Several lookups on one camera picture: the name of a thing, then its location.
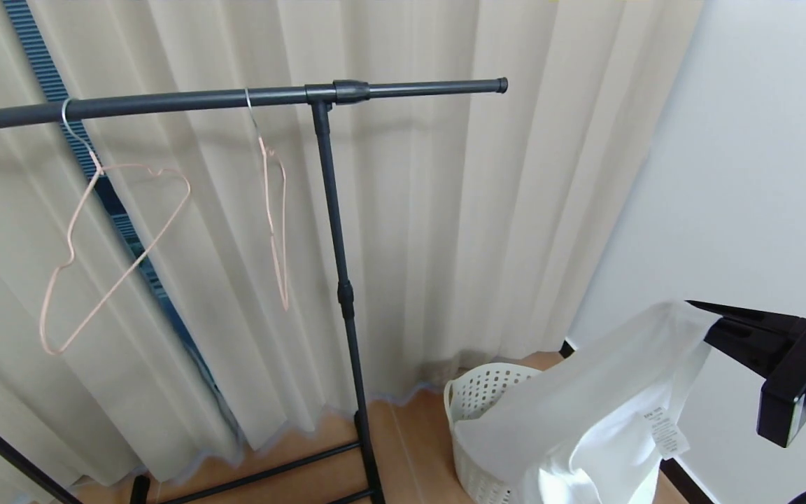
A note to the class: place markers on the black clothes rack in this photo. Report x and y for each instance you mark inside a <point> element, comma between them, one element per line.
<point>165,103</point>

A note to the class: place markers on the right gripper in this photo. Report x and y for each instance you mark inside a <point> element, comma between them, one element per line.
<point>788,406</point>

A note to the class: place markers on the pink clothes hanger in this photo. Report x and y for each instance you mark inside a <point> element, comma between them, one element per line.
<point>285,297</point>
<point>98,170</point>

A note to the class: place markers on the white laundry basket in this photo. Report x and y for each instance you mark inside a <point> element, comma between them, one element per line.
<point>476,392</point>

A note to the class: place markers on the white printed t-shirt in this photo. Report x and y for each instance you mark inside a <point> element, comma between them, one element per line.
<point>585,420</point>

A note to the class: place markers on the blue ribbed strip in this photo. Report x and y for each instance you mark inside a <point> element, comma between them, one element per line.
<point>40,63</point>

